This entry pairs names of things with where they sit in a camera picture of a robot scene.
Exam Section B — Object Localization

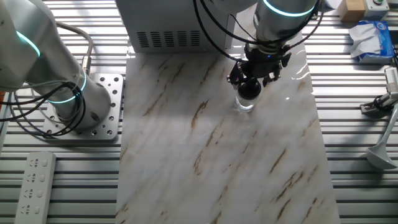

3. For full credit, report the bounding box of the looped black cable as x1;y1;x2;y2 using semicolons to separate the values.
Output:
0;81;87;137

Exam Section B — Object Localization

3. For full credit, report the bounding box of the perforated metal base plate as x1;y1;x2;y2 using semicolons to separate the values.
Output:
42;73;124;141

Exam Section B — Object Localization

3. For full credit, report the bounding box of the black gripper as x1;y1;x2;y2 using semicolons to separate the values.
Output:
226;45;292;91

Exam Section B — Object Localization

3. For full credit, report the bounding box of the thick black wrist cable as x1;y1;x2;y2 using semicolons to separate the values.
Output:
192;0;246;63

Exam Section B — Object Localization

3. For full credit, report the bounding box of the thick grey cable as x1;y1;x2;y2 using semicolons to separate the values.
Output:
54;21;94;76

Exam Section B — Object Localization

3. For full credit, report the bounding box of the white marble pattern board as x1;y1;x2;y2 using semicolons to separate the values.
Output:
114;18;341;224

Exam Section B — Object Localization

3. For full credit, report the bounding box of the grey push button box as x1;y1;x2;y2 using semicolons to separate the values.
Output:
363;0;390;18

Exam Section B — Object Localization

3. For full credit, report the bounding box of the silver ribbed depth camera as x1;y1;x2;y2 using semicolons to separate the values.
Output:
384;66;398;94

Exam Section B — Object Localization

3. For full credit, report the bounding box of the grey plastic ladle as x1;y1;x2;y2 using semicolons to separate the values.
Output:
365;102;398;171

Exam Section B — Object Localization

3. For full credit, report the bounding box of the blue white tissue pack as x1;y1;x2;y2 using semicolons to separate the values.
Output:
348;20;396;65

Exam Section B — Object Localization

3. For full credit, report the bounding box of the small clear glass jar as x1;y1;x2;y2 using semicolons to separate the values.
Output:
234;95;259;113

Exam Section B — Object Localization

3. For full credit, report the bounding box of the silver metal vented box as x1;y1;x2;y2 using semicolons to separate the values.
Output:
114;0;237;54

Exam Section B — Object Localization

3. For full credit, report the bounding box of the white power strip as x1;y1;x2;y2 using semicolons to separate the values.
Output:
14;151;57;224

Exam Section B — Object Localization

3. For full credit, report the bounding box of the small cardboard box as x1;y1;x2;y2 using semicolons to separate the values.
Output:
337;0;367;22

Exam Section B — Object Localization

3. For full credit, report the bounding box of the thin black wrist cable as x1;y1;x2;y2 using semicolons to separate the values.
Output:
200;0;324;49

